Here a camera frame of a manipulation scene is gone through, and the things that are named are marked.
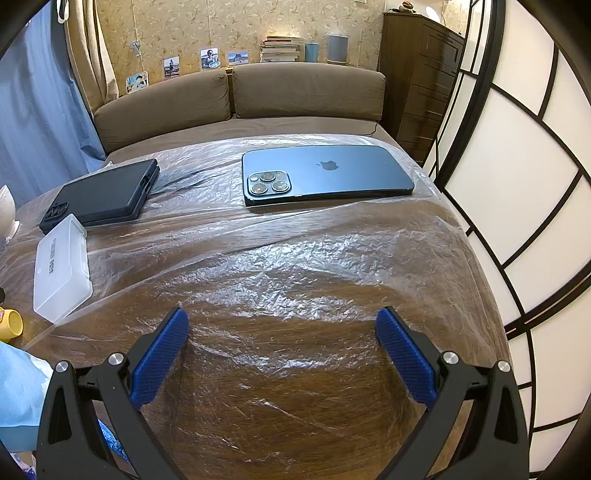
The white wall hanging clip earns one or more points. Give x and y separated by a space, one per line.
135 47

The light blue cloth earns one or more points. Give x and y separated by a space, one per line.
18 387

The illustrated wall card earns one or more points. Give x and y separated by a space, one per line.
137 82

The dark wooden dresser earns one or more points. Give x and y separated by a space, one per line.
415 83

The small round mirror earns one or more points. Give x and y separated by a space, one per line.
434 13

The light blue cylindrical container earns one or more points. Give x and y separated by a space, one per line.
312 52

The stack of books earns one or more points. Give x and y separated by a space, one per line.
281 50

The small yellow cup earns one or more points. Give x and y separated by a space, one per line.
11 325

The brown sofa back cushion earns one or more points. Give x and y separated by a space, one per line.
161 106
309 92

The black framed paper screen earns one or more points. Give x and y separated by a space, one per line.
531 184

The clear plastic table cover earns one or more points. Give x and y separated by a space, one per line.
277 277

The dark blue smartphone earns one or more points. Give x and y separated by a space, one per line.
351 175

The brown sofa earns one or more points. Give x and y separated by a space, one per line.
300 127

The small figurine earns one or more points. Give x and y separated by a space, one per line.
406 6

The white footed bowl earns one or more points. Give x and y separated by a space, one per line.
5 207

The translucent white plastic box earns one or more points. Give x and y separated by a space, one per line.
62 272

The blue curtain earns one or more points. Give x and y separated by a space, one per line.
41 115

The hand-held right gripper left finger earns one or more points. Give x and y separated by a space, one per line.
159 353

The grey cylindrical speaker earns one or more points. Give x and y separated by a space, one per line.
337 48

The small wall photo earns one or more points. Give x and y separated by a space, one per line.
209 58
171 68

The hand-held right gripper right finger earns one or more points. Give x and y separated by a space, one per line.
406 360

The beige patterned curtain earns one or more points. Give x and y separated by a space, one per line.
92 55

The black cased foldable phone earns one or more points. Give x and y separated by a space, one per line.
101 194

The wall photo of building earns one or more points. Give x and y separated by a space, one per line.
238 57

